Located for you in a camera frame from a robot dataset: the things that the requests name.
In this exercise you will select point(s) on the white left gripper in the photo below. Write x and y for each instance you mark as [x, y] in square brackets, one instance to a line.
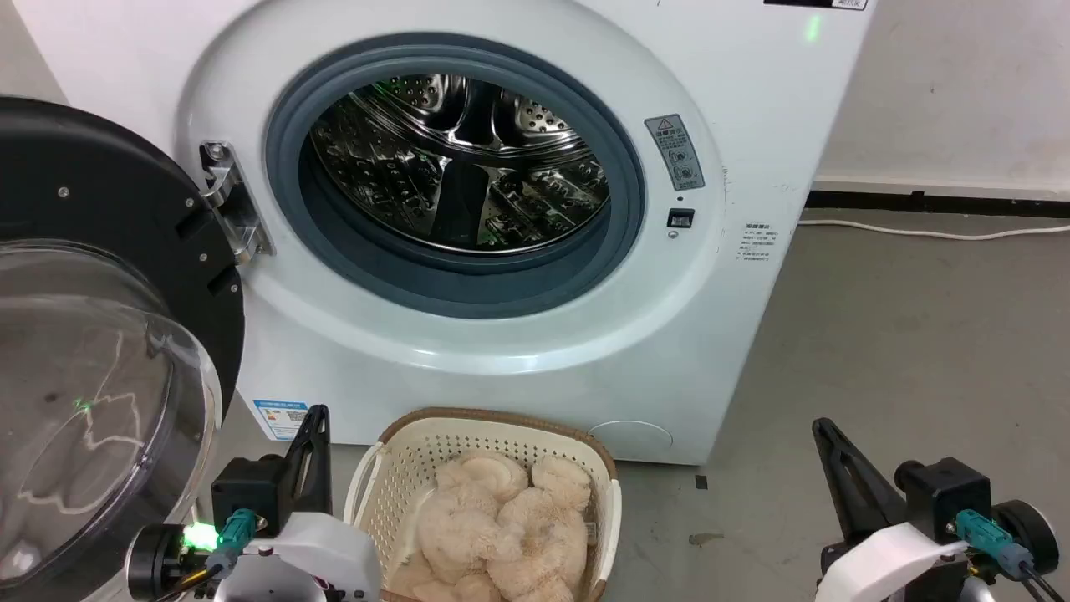
[326, 552]

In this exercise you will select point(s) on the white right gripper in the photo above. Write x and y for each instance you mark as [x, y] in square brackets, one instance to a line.
[894, 564]

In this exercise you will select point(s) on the black glass washing machine door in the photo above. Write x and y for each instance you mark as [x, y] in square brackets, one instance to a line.
[92, 217]

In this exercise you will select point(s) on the white front-load washing machine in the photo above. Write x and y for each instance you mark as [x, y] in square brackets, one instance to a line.
[752, 125]

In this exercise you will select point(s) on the blue energy label sticker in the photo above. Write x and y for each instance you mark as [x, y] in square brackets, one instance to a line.
[280, 417]

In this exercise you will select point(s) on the white woven-rim laundry basket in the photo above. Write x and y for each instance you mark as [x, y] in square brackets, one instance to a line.
[393, 477]

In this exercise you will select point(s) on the beige fluffy plush toy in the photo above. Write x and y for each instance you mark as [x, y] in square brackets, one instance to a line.
[563, 481]
[481, 475]

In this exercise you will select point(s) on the grey rubber door gasket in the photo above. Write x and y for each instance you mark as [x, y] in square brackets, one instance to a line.
[351, 259]

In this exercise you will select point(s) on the fluffy beige towel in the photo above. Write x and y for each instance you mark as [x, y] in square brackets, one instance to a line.
[501, 543]

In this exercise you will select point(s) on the round drain filter cover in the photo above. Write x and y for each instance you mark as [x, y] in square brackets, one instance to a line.
[631, 439]

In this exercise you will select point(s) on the small text label sticker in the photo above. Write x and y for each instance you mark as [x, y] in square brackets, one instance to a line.
[755, 242]

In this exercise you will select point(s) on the metal door hinge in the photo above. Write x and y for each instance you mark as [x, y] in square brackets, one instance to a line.
[234, 205]

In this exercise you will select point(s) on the black baseboard strip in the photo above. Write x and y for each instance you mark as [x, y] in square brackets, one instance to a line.
[936, 203]

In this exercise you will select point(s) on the black door latch slot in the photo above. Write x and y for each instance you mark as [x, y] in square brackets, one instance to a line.
[680, 218]

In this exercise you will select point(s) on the stainless steel drum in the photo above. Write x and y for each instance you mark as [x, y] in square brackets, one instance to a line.
[460, 159]

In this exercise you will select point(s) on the grey warning sticker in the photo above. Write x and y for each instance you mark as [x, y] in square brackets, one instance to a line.
[675, 151]

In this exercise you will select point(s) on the black control panel strip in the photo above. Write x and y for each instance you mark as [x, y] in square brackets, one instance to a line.
[815, 2]

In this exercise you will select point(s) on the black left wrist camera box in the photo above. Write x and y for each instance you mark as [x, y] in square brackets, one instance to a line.
[247, 493]

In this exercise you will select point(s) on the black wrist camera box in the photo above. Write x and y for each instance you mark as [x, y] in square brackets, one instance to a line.
[247, 493]
[945, 493]

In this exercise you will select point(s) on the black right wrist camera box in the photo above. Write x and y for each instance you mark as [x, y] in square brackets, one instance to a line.
[945, 493]

